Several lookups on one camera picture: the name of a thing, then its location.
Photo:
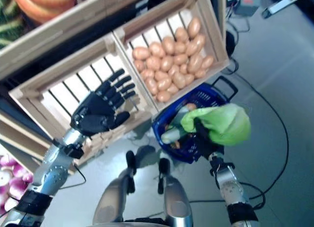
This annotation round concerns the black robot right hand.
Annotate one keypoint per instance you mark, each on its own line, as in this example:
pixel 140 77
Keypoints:
pixel 204 141

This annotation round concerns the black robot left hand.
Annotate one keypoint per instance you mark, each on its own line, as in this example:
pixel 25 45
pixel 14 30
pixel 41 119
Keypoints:
pixel 95 111

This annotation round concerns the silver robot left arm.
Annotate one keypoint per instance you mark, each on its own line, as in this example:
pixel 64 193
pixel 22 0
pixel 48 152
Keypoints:
pixel 54 168

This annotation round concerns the blue plastic shopping basket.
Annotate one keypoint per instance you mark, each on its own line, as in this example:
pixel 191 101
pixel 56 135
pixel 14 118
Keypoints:
pixel 189 153

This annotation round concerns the tan potato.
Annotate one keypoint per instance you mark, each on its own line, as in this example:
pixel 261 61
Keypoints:
pixel 207 62
pixel 141 53
pixel 138 65
pixel 151 85
pixel 190 106
pixel 157 50
pixel 175 144
pixel 195 62
pixel 181 35
pixel 164 84
pixel 194 27
pixel 164 96
pixel 168 45
pixel 179 80

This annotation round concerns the wooden slatted crate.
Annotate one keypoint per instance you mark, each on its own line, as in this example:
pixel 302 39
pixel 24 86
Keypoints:
pixel 59 99
pixel 217 37
pixel 22 136

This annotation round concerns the black robot right foot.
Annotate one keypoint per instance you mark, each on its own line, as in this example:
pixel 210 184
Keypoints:
pixel 164 166

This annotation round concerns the black robot foot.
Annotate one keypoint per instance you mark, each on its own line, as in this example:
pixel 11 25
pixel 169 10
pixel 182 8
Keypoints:
pixel 130 160
pixel 164 166

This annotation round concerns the black robot left foot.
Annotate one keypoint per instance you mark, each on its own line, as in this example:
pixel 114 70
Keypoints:
pixel 130 160

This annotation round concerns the silver robot left leg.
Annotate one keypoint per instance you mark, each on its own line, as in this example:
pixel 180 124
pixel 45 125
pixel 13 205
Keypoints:
pixel 110 200

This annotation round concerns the wide wooden crate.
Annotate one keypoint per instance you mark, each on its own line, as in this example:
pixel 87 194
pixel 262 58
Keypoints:
pixel 73 23

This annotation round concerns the purple white onion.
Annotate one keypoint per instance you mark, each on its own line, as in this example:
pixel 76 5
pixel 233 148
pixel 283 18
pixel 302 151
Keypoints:
pixel 24 178
pixel 14 191
pixel 7 160

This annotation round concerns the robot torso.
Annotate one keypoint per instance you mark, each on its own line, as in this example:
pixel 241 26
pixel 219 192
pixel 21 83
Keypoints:
pixel 142 222

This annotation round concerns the small orange pumpkin green stem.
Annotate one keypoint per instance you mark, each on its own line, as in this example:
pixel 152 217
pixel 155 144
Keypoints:
pixel 44 3

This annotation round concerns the green striped pumpkin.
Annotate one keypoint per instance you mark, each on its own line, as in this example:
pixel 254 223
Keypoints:
pixel 7 20

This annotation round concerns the grey box red label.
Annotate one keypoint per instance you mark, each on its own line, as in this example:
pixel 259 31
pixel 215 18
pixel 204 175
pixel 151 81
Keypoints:
pixel 246 4

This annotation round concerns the white desk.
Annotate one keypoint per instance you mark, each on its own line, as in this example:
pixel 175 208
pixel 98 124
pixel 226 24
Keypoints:
pixel 279 4

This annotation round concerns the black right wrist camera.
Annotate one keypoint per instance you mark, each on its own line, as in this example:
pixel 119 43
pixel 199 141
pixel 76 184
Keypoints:
pixel 217 163

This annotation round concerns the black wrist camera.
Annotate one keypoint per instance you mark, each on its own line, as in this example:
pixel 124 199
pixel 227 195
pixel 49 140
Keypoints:
pixel 217 163
pixel 73 150

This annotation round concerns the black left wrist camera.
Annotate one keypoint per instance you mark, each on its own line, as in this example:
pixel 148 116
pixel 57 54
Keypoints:
pixel 73 150

